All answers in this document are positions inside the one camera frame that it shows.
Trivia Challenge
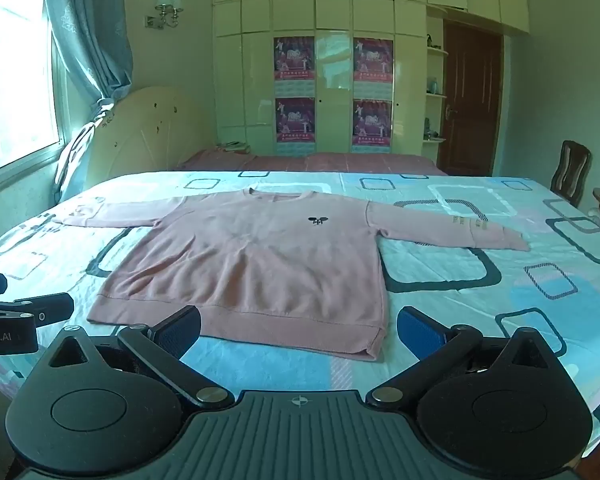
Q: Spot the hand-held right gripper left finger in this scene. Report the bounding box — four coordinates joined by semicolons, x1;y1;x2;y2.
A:
47;305;236;409

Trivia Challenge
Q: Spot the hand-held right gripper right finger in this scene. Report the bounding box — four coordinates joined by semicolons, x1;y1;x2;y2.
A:
365;305;554;408

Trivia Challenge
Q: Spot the pink sweater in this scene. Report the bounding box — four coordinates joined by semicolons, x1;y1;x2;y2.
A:
55;187;531;362

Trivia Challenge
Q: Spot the bed with patterned sheet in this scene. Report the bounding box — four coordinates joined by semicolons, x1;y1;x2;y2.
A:
0;170;600;461

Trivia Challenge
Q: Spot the pink checked bedspread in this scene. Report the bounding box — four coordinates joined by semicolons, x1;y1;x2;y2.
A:
175;149;448;177

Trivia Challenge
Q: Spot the cream arched headboard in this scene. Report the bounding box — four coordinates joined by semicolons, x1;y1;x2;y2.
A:
87;86;216;181

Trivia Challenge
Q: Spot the window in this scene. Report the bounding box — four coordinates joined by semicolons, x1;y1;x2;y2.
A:
0;0;63;178

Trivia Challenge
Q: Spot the dark wooden chair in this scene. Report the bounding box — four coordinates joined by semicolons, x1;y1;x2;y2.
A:
550;140;593;207

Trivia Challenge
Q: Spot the cream corner shelf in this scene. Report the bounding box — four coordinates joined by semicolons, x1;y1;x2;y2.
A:
422;15;451;146

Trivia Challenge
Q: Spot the brown wooden door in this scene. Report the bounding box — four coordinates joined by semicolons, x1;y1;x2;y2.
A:
437;20;503;177

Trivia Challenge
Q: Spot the blue grey curtain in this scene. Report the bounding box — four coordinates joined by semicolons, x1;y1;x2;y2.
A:
42;0;133;206

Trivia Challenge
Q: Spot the cream glossy wardrobe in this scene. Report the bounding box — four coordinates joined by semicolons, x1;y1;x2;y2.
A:
212;0;528;158

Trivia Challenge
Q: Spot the wall poster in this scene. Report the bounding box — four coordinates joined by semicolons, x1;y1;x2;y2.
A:
352;37;394;83
352;99;393;154
275;97;316;156
274;36;316;81

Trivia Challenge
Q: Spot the wall lamp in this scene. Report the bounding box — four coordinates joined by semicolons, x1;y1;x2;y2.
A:
145;0;185;30

